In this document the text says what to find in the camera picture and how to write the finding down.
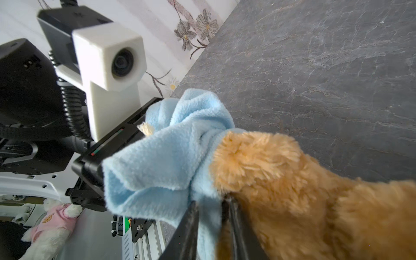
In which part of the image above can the brown teddy bear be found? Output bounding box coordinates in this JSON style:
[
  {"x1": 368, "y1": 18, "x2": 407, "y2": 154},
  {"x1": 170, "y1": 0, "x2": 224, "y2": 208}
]
[{"x1": 210, "y1": 132, "x2": 416, "y2": 260}]

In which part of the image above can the light blue fleece hoodie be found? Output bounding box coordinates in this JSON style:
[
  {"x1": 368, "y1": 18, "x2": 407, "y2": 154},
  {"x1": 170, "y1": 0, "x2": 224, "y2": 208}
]
[{"x1": 102, "y1": 89, "x2": 235, "y2": 260}]

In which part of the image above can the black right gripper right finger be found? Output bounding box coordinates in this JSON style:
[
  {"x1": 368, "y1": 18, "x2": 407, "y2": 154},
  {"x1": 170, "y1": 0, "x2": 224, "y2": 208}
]
[{"x1": 222, "y1": 195, "x2": 269, "y2": 260}]

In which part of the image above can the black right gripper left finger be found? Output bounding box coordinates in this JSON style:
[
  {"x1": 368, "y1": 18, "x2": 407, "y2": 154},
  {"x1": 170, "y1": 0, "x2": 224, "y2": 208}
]
[{"x1": 159, "y1": 201, "x2": 199, "y2": 260}]

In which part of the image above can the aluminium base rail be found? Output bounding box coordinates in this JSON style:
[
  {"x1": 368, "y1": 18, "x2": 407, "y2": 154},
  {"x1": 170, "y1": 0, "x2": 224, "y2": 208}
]
[{"x1": 110, "y1": 214, "x2": 176, "y2": 260}]

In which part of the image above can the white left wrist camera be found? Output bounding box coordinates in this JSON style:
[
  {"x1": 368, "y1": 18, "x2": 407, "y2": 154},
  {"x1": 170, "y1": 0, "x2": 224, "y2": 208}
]
[{"x1": 37, "y1": 6, "x2": 147, "y2": 141}]

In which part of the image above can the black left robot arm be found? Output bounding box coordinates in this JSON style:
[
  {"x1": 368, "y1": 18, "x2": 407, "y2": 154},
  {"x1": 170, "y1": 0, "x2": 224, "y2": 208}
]
[{"x1": 1, "y1": 1, "x2": 157, "y2": 212}]

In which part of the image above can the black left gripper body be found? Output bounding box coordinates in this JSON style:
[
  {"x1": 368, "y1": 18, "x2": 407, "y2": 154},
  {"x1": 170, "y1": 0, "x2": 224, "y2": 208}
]
[{"x1": 65, "y1": 97, "x2": 162, "y2": 212}]

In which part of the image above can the white teddy in pink shirt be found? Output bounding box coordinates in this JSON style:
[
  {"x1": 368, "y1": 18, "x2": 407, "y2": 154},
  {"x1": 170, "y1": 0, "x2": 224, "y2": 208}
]
[{"x1": 21, "y1": 198, "x2": 83, "y2": 260}]

